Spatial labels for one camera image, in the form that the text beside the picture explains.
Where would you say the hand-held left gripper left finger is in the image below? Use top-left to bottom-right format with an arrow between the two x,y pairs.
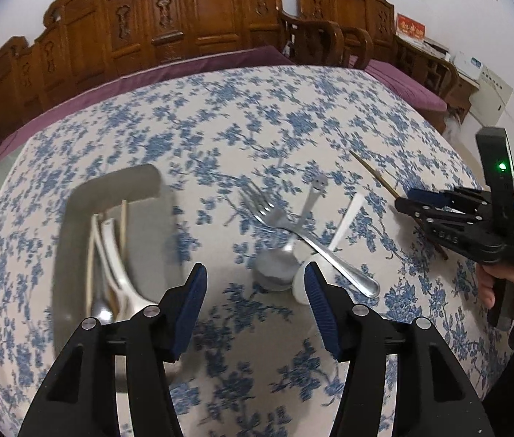
17,263 -> 208,437

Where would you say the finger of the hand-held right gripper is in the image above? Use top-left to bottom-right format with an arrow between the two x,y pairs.
407,188 -> 490,212
395,197 -> 482,249

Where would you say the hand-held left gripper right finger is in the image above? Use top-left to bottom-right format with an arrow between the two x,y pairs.
303,261 -> 497,437

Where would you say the brown chopstick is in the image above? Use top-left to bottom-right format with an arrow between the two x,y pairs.
349,149 -> 450,260
375,168 -> 444,256

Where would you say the metal fork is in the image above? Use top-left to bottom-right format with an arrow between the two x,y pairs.
238,181 -> 381,299

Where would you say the metal spoon with smiley handle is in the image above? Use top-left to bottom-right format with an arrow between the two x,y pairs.
253,172 -> 330,292

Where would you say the plain metal spoon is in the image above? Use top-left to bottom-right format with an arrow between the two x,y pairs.
88,298 -> 116,326

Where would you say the beige chopstick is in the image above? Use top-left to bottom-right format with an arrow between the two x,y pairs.
85,232 -> 96,308

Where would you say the rectangular metal tray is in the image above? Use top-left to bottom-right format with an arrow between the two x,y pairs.
54,163 -> 185,394

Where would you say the white plastic bag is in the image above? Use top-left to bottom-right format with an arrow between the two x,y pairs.
441,114 -> 464,137

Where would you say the wooden side table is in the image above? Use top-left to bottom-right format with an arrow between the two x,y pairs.
421,39 -> 480,123

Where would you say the purple armchair cushion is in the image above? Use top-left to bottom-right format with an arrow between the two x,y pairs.
350,58 -> 449,114

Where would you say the white box device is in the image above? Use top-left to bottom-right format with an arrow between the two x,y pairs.
450,52 -> 483,80

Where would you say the red gift box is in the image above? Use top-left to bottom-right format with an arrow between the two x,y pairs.
396,13 -> 426,44

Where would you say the blue floral tablecloth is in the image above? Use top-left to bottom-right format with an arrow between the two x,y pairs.
0,66 -> 513,437

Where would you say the carved wooden armchair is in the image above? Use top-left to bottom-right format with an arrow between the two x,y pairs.
297,0 -> 462,114

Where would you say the purple sofa cushion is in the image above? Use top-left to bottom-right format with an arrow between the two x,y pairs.
0,46 -> 294,201

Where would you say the carved wooden sofa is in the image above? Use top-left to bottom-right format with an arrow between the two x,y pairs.
0,0 -> 344,133

